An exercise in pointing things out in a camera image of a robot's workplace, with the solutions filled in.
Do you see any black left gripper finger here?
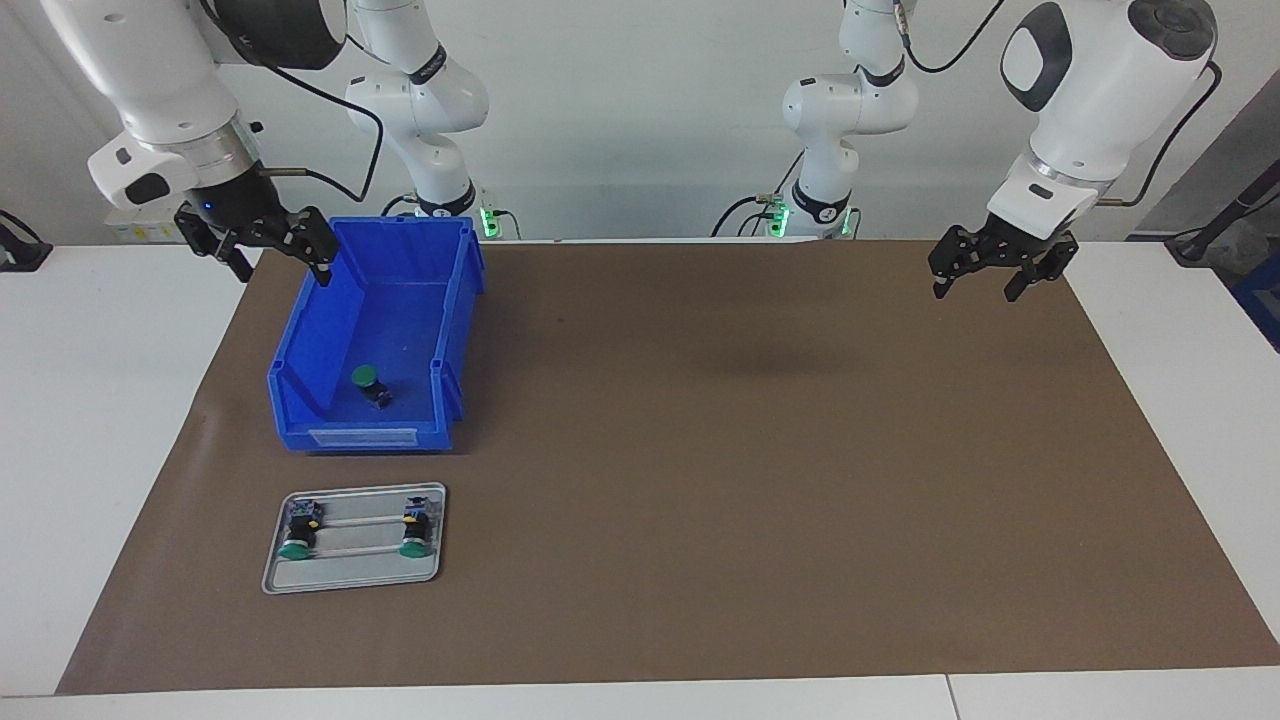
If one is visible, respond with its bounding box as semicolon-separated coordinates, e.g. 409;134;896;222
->
1003;238;1080;304
927;225;989;300

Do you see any black clamp mount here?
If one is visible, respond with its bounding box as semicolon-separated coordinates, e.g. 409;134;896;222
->
0;210;53;273

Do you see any green push button switch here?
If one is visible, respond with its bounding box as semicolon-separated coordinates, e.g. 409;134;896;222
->
398;496;435;559
277;500;324;561
350;364;394;411

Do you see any white cardboard box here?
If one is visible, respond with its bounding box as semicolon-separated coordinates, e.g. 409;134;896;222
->
103;205;186;244

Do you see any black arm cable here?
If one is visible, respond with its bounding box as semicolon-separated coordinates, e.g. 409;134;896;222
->
893;0;1225;209
205;25;385;206

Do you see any black stand pole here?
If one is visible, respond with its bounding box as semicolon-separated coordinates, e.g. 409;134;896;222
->
1165;160;1280;266

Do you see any blue plastic storage bin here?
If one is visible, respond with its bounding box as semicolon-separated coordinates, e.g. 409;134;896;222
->
266;216;487;454

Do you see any blue crate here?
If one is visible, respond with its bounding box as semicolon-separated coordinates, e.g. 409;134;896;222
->
1232;250;1280;351

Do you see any silver metal tray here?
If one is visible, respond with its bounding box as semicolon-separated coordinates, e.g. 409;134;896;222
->
261;482;447;596

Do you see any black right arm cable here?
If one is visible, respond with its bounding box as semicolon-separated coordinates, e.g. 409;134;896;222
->
205;25;385;206

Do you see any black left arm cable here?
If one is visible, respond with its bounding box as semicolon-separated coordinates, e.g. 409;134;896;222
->
893;0;1225;209

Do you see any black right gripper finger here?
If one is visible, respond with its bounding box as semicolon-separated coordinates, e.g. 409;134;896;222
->
262;207;340;290
174;205;255;285

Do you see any brown table mat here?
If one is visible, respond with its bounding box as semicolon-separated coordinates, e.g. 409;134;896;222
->
55;238;1280;696

